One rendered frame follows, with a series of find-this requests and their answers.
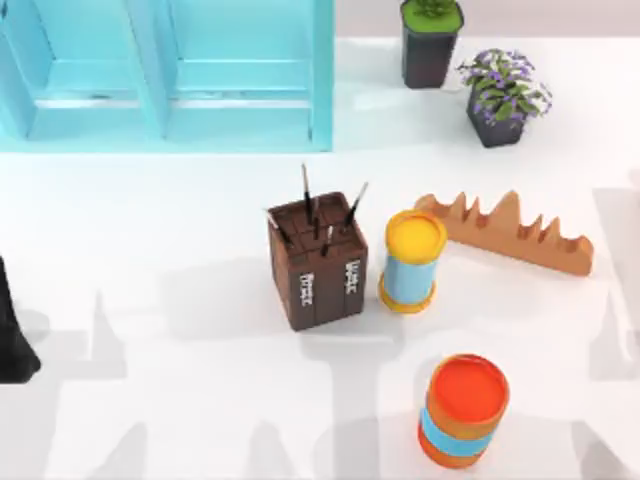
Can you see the black pen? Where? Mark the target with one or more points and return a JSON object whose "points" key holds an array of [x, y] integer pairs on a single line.
{"points": [[354, 204], [307, 192]]}

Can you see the brown wooden pen holder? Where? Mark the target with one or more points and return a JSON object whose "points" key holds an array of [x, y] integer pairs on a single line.
{"points": [[325, 290]]}

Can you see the yellow and blue can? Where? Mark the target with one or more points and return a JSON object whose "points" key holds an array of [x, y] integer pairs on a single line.
{"points": [[409, 270]]}

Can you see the light blue rack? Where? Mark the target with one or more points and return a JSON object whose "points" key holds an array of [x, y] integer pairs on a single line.
{"points": [[240, 75]]}

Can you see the jagged wooden rack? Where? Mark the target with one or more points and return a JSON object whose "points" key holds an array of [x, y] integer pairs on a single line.
{"points": [[505, 225]]}

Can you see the black pot with green plant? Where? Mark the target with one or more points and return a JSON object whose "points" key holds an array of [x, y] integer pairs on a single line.
{"points": [[429, 55]]}

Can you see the black pot with purple flowers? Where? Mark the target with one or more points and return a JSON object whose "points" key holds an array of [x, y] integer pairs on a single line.
{"points": [[500, 115]]}

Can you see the orange and blue can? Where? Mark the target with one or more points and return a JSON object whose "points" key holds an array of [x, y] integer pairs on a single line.
{"points": [[462, 415]]}

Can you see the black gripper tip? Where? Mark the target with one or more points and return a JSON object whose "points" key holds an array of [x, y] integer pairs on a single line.
{"points": [[12, 340]]}

